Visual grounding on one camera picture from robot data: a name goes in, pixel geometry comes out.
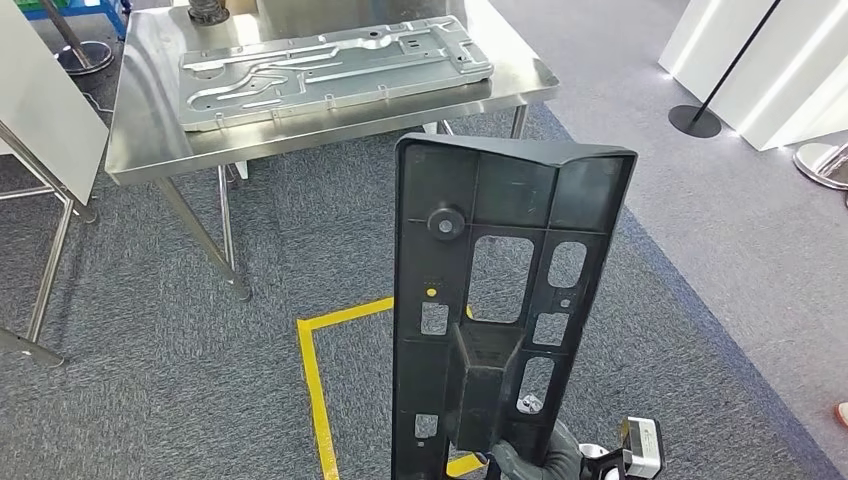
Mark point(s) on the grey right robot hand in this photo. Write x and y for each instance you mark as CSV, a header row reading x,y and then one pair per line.
x,y
523,464

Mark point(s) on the black plastic panel part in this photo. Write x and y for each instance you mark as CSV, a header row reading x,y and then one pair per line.
x,y
424,384

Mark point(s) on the stainless steel workbench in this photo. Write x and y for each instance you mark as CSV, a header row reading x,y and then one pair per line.
x,y
152,99

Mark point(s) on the yellow floor tape square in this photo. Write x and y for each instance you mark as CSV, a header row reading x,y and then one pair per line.
x,y
311,384

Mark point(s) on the person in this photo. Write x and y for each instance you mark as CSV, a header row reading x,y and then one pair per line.
x,y
842,414

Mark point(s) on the black pole stand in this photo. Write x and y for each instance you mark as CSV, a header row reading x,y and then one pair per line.
x,y
694,121

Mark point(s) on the chrome stanchion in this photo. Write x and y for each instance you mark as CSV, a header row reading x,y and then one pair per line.
x,y
86,56
818,166

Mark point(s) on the stamped aluminium plate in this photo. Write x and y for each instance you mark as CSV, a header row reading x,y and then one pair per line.
x,y
331,73

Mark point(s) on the white display block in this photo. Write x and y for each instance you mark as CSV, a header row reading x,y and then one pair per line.
x,y
782,66

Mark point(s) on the white top steel table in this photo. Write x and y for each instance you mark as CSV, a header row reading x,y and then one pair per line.
x,y
46,99

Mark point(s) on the blue storage rack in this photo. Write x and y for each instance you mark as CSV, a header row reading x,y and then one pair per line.
x,y
99,10

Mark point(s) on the green crate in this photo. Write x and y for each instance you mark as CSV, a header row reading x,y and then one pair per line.
x,y
40,3

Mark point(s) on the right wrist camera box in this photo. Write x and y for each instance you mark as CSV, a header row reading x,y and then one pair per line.
x,y
642,447

